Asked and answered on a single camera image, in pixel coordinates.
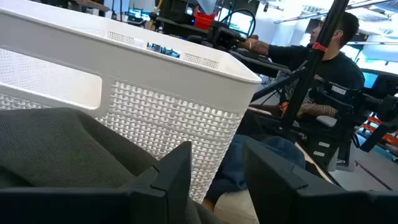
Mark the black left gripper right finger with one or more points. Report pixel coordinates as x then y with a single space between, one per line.
280 199

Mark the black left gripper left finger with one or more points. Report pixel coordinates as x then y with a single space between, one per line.
93 208

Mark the tan khaki garment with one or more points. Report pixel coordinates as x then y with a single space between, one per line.
233 208

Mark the navy blue garment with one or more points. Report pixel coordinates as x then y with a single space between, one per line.
236 168

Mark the dark olive green garment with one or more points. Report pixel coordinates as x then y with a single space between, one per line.
62 146

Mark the black background robot arm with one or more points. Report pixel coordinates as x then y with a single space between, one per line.
225 37

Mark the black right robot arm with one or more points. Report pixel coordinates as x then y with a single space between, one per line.
339 93

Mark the white perforated plastic basket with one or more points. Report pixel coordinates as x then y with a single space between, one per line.
174 124

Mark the person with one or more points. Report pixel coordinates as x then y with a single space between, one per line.
339 67

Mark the red plastic container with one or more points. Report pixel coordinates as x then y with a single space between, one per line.
203 20

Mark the black metal table frame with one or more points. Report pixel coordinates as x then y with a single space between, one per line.
314 68

